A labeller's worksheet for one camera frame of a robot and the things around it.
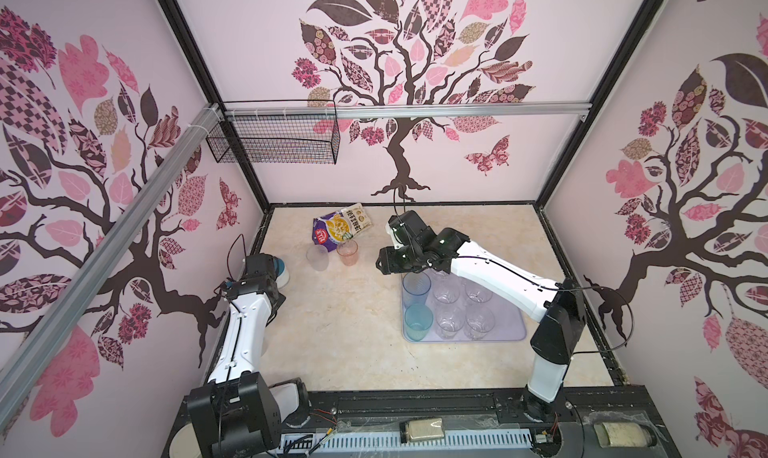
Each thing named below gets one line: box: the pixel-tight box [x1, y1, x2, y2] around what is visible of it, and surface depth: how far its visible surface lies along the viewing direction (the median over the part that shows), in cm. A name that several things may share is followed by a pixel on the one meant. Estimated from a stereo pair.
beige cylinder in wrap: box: [594, 422, 653, 448], surface depth 68 cm
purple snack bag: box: [312, 202, 373, 252], surface depth 113 cm
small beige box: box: [399, 417, 445, 444], surface depth 69 cm
